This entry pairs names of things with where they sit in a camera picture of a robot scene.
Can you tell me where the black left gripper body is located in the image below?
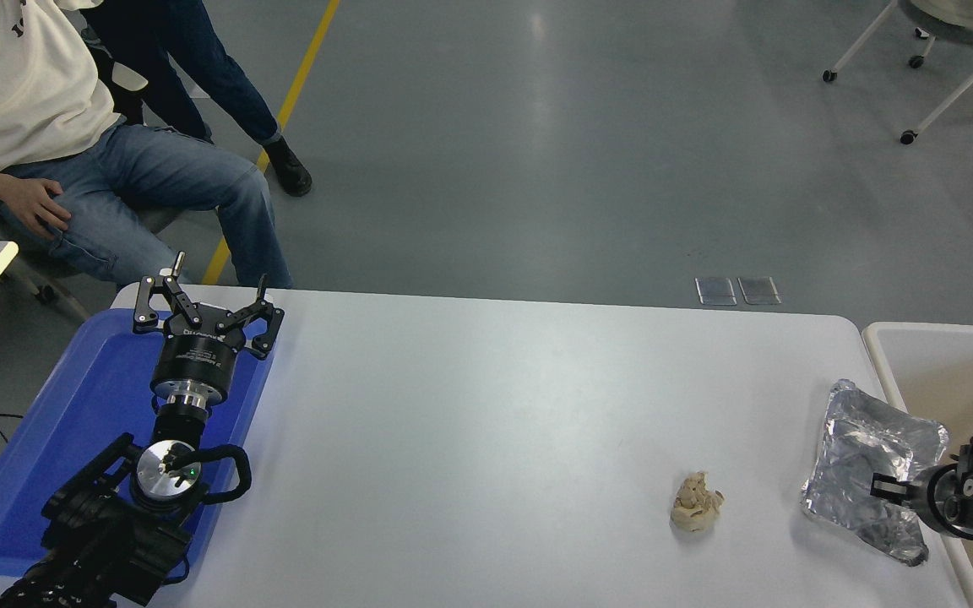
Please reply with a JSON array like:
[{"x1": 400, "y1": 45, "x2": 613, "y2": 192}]
[{"x1": 151, "y1": 324, "x2": 247, "y2": 394}]

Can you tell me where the silver foil plate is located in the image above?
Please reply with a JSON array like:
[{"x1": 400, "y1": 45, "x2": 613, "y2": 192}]
[{"x1": 801, "y1": 379, "x2": 950, "y2": 567}]

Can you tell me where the blue plastic tray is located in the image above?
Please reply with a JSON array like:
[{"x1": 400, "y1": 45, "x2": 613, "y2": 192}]
[{"x1": 0, "y1": 308, "x2": 275, "y2": 579}]

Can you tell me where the person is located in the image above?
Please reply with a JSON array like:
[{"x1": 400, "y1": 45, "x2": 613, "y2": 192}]
[
  {"x1": 81, "y1": 0, "x2": 313, "y2": 197},
  {"x1": 0, "y1": 0, "x2": 295, "y2": 290}
]

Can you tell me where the grey office chair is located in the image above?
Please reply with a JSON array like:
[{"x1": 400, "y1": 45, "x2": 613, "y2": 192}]
[{"x1": 0, "y1": 152, "x2": 188, "y2": 323}]

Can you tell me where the clear floor plate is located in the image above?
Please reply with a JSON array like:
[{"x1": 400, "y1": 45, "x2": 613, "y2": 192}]
[
  {"x1": 695, "y1": 276, "x2": 737, "y2": 306},
  {"x1": 737, "y1": 275, "x2": 782, "y2": 305}
]

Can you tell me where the crumpled tan paper ball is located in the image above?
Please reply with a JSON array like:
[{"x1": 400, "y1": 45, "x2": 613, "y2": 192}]
[{"x1": 670, "y1": 470, "x2": 725, "y2": 534}]

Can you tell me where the large pale bin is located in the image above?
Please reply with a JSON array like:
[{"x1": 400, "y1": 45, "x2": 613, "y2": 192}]
[{"x1": 862, "y1": 321, "x2": 973, "y2": 608}]

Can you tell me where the white wheeled chair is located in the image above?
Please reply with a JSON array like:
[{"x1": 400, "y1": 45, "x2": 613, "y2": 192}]
[{"x1": 822, "y1": 0, "x2": 973, "y2": 146}]

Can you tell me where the person's right hand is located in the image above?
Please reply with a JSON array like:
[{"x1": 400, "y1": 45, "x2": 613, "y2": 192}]
[{"x1": 0, "y1": 173, "x2": 74, "y2": 241}]

